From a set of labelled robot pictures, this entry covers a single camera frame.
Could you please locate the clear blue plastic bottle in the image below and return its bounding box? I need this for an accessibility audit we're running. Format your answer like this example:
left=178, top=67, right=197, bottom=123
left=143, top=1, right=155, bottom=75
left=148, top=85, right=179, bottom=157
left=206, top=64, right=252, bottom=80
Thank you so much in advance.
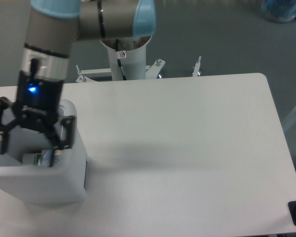
left=40, top=150, right=59, bottom=166

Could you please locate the white green trash in bin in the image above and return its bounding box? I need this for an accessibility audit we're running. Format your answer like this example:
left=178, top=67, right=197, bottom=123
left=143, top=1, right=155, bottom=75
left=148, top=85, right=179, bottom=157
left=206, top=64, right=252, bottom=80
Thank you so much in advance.
left=22, top=153, right=42, bottom=166

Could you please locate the black cable on pedestal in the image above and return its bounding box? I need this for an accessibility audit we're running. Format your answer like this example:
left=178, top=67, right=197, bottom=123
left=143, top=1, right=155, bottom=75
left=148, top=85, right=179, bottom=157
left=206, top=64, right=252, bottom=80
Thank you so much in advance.
left=114, top=38, right=128, bottom=81

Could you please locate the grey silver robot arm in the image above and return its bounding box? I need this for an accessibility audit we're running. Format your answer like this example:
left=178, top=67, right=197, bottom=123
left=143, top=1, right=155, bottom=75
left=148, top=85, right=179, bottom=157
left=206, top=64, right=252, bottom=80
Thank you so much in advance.
left=0, top=0, right=156, bottom=156

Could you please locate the blue plastic bag on floor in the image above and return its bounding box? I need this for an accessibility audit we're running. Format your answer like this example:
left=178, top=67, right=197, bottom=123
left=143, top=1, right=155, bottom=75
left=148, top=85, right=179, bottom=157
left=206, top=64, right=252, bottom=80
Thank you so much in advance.
left=260, top=0, right=296, bottom=23

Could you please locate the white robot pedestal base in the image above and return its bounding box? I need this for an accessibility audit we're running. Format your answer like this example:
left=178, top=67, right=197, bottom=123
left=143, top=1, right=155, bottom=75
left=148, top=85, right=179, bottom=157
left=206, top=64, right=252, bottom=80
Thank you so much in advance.
left=76, top=36, right=166, bottom=83

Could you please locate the white stand foot with bolt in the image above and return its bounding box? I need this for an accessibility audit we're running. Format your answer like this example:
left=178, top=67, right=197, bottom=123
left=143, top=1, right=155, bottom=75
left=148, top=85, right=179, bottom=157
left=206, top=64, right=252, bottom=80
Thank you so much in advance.
left=192, top=56, right=202, bottom=77

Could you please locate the white open trash can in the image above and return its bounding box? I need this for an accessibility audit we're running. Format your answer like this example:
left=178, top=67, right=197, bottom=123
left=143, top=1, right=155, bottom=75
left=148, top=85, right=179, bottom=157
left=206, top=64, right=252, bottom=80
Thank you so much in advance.
left=0, top=98, right=87, bottom=204

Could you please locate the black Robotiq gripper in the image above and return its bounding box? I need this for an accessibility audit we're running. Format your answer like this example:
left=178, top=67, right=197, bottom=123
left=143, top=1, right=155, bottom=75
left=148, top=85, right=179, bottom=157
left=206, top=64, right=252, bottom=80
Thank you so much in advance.
left=0, top=71, right=76, bottom=167

